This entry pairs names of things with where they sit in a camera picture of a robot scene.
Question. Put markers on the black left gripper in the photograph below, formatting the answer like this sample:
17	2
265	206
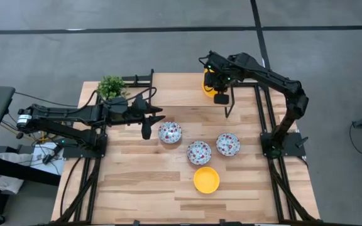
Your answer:
138	113

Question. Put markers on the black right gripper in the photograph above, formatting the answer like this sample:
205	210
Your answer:
218	72

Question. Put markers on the yellow plastic mini bowl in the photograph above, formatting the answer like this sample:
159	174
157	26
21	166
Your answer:
206	89
206	179

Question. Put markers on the red floral ceramic mini bowl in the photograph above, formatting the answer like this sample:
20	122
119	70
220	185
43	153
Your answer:
228	144
170	132
199	152

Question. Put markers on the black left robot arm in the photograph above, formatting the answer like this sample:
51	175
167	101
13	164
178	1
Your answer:
74	113

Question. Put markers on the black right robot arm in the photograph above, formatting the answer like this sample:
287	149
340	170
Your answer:
272	78

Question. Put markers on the small green potted plant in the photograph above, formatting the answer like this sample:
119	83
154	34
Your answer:
112	86

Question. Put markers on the black table edge clamp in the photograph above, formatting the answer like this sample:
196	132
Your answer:
222	223
136	223

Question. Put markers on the black side bench beam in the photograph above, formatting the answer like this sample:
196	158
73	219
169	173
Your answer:
17	171

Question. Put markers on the white crumpled cloth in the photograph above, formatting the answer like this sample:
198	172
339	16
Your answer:
8	186

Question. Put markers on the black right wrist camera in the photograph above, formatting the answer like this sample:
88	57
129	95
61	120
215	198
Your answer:
221	99

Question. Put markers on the black frame upright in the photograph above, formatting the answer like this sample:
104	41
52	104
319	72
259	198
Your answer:
152	78

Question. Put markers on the black metal table frame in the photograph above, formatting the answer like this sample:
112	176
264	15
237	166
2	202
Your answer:
268	106

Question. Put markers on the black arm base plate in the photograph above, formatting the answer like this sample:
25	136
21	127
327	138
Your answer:
74	152
294	147

